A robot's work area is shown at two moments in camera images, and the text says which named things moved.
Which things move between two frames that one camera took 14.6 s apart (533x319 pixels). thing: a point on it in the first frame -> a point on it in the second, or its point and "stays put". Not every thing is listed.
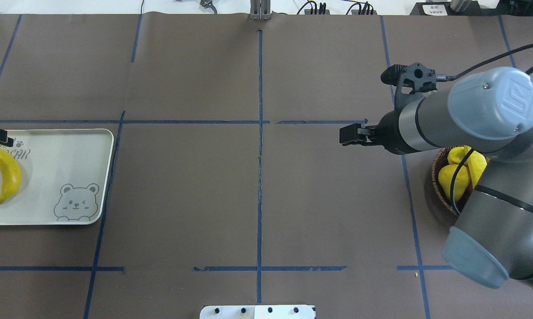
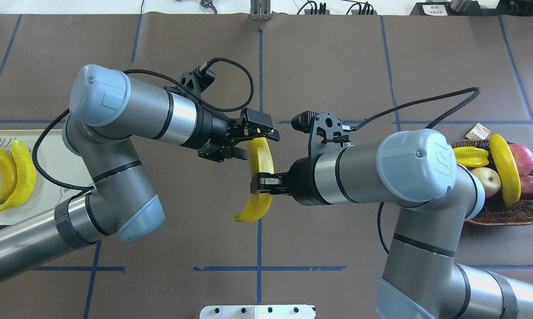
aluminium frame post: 260,10 stays put
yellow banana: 476,163 -> 25,178
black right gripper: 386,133 -> 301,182
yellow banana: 9,167 stays put
